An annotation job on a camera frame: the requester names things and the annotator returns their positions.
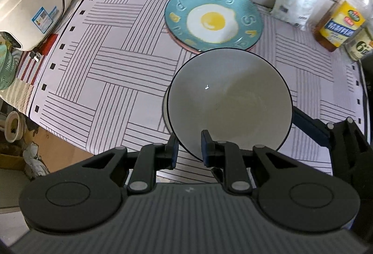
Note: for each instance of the teal fried egg plate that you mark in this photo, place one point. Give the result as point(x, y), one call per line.
point(212, 21)

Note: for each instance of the bottle with pale label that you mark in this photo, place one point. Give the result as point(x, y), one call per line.
point(360, 46)

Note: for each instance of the white bunny carrot plate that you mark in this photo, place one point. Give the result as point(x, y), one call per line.
point(183, 45)

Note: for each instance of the red and beige table cloth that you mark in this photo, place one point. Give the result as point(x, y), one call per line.
point(24, 73)

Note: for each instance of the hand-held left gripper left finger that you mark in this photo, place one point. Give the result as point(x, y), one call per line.
point(174, 152)

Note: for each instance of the striped table mat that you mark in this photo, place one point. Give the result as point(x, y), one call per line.
point(116, 73)

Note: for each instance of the white bowl with black rim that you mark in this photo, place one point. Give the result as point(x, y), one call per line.
point(233, 96)

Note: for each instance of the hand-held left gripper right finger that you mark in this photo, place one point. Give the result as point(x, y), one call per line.
point(206, 149)

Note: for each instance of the clear plastic bag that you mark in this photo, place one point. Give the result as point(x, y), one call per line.
point(294, 0)

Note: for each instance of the black container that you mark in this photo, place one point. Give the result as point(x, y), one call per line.
point(367, 70)

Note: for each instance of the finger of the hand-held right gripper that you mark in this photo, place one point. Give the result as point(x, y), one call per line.
point(307, 126)

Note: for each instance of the white rice cooker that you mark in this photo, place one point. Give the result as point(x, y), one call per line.
point(29, 3)

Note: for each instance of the white round container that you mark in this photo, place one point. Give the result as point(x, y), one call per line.
point(14, 126)

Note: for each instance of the cardboard box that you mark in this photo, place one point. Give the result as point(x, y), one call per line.
point(11, 161)

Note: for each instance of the green plastic basket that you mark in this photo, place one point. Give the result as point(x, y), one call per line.
point(7, 67)

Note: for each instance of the oil bottle with yellow label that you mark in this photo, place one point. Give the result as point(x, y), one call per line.
point(339, 24)

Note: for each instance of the white plastic bag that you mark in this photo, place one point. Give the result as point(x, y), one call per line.
point(35, 158)

